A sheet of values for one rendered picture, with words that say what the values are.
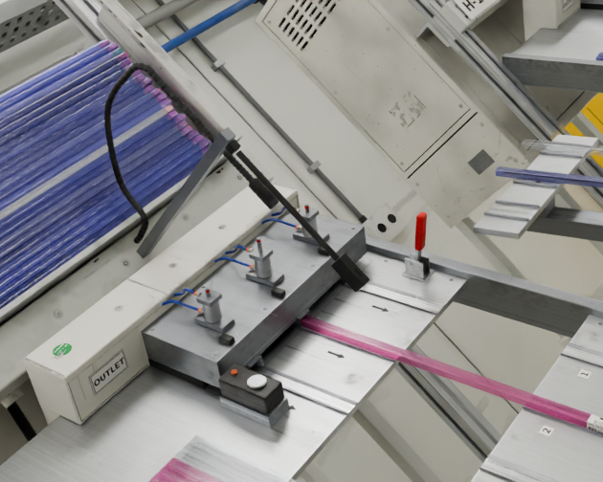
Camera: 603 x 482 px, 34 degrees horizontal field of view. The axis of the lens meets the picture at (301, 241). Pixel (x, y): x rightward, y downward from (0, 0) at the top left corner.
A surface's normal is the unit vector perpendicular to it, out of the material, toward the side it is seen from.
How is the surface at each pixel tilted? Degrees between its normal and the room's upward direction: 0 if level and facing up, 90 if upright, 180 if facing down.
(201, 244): 48
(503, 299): 90
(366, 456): 90
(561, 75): 90
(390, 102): 90
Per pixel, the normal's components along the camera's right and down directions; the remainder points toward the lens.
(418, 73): -0.58, 0.51
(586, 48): -0.18, -0.84
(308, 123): 0.44, -0.45
